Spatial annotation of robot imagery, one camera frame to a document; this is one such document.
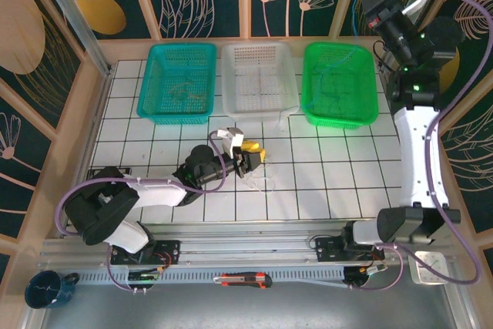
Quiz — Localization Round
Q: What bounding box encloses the rubber bands pile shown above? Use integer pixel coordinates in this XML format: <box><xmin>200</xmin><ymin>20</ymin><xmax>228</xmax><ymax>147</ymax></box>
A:
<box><xmin>243</xmin><ymin>159</ymin><xmax>279</xmax><ymax>194</ymax></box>

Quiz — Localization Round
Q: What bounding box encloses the thin blue cable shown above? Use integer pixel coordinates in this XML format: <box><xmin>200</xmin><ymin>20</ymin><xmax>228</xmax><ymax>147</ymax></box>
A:
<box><xmin>304</xmin><ymin>0</ymin><xmax>362</xmax><ymax>112</ymax></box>

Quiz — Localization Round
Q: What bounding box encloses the thin dark cable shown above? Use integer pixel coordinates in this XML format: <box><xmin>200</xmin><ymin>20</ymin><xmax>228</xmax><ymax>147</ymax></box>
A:
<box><xmin>317</xmin><ymin>72</ymin><xmax>342</xmax><ymax>112</ymax></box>

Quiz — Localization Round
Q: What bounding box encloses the white plastic basket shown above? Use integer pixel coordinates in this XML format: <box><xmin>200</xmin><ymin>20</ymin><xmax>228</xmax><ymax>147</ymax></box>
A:
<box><xmin>220</xmin><ymin>41</ymin><xmax>300</xmax><ymax>123</ymax></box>

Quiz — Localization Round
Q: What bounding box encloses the green plastic basket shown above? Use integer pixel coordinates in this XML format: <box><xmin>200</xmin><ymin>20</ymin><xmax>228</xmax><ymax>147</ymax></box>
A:
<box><xmin>302</xmin><ymin>41</ymin><xmax>380</xmax><ymax>129</ymax></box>

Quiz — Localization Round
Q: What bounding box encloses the teal plastic basket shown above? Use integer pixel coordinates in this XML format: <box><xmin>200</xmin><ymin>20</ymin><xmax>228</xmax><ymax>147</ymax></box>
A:
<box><xmin>136</xmin><ymin>43</ymin><xmax>217</xmax><ymax>126</ymax></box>

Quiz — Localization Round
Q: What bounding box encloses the black case with red parts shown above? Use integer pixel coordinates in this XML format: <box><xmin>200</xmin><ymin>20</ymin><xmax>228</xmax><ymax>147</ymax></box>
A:
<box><xmin>87</xmin><ymin>166</ymin><xmax>132</xmax><ymax>180</ymax></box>

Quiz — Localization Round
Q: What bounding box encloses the orange black utility knife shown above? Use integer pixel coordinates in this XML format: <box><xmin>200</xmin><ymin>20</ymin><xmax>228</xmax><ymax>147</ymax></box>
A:
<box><xmin>212</xmin><ymin>271</ymin><xmax>273</xmax><ymax>290</ymax></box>

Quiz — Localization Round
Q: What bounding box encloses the dark blue mug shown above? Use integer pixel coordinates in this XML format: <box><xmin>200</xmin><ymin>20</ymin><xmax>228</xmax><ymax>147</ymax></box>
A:
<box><xmin>25</xmin><ymin>270</ymin><xmax>81</xmax><ymax>310</ymax></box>

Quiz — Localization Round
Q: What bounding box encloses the white square clock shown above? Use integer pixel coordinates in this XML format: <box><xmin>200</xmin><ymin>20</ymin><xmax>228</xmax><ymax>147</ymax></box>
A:
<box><xmin>408</xmin><ymin>250</ymin><xmax>451</xmax><ymax>286</ymax></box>

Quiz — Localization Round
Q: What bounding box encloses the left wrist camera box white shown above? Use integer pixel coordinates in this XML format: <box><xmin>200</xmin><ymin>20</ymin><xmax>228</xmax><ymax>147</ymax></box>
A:
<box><xmin>216</xmin><ymin>126</ymin><xmax>246</xmax><ymax>160</ymax></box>

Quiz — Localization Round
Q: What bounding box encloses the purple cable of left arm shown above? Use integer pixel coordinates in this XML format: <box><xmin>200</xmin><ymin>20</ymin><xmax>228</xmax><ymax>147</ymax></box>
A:
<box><xmin>56</xmin><ymin>131</ymin><xmax>228</xmax><ymax>292</ymax></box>

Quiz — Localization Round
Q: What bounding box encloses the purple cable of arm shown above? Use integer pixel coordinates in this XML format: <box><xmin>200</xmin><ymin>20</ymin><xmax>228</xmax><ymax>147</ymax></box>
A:
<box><xmin>56</xmin><ymin>131</ymin><xmax>228</xmax><ymax>292</ymax></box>
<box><xmin>348</xmin><ymin>0</ymin><xmax>493</xmax><ymax>292</ymax></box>

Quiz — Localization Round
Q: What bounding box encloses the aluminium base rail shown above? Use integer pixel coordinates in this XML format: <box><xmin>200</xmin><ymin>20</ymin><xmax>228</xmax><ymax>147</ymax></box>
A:
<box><xmin>38</xmin><ymin>223</ymin><xmax>455</xmax><ymax>268</ymax></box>

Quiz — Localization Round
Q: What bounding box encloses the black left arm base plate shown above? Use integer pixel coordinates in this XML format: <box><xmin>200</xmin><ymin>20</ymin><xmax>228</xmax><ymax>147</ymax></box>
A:
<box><xmin>110</xmin><ymin>239</ymin><xmax>182</xmax><ymax>267</ymax></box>

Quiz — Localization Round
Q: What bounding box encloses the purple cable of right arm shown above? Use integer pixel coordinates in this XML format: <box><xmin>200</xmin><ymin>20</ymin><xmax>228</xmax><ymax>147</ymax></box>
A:
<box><xmin>348</xmin><ymin>0</ymin><xmax>493</xmax><ymax>292</ymax></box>

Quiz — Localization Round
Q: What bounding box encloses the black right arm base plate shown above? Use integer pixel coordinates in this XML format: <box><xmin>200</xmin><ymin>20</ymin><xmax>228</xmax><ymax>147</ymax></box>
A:
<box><xmin>314</xmin><ymin>236</ymin><xmax>386</xmax><ymax>263</ymax></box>

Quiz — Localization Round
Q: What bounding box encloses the grey slotted cable duct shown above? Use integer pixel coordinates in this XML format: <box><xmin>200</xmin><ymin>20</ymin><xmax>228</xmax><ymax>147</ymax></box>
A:
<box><xmin>75</xmin><ymin>265</ymin><xmax>347</xmax><ymax>287</ymax></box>

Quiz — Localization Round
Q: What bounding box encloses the grey flat cable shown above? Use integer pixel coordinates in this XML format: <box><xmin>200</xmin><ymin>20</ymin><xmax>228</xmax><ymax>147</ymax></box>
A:
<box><xmin>269</xmin><ymin>277</ymin><xmax>350</xmax><ymax>290</ymax></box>

